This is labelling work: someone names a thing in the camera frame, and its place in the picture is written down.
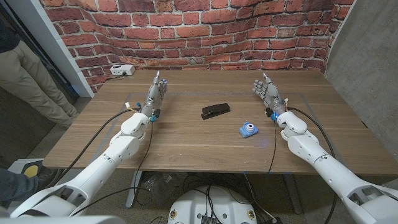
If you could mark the person in khaki trousers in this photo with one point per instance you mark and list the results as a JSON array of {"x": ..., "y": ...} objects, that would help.
[{"x": 21, "y": 74}]

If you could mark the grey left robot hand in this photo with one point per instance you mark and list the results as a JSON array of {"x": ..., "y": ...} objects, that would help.
[{"x": 154, "y": 96}]

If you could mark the person in blue jeans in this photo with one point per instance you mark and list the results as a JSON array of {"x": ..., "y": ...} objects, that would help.
[{"x": 18, "y": 186}]

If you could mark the white wall pillar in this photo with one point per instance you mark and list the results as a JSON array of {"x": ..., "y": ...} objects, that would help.
[{"x": 49, "y": 43}]

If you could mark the yellow and black floor mat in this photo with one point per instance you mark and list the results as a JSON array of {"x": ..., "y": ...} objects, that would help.
[{"x": 31, "y": 170}]

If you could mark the white table leg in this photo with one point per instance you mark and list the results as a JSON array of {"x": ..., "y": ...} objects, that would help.
[{"x": 134, "y": 189}]

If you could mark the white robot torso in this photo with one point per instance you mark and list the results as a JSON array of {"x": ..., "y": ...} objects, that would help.
[{"x": 192, "y": 205}]

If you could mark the grey table leg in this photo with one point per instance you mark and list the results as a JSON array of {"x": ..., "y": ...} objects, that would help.
[{"x": 292, "y": 193}]

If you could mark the clear plastic bag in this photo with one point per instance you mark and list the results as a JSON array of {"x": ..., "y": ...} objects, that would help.
[{"x": 161, "y": 186}]

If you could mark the white power box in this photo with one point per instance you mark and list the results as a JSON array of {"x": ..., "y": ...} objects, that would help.
[{"x": 121, "y": 70}]

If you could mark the printed red brick backdrop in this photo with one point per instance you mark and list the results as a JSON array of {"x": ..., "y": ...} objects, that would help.
[{"x": 199, "y": 31}]

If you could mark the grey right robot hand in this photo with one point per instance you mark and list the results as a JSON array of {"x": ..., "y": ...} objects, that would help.
[{"x": 271, "y": 95}]

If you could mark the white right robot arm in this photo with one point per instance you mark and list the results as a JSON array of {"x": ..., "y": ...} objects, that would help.
[{"x": 326, "y": 168}]

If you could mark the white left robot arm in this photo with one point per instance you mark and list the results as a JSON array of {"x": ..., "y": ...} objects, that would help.
[{"x": 102, "y": 161}]

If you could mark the blue toy camera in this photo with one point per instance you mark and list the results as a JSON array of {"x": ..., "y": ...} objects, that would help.
[{"x": 248, "y": 130}]

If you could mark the black stapler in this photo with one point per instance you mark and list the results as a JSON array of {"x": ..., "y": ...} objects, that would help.
[{"x": 216, "y": 109}]

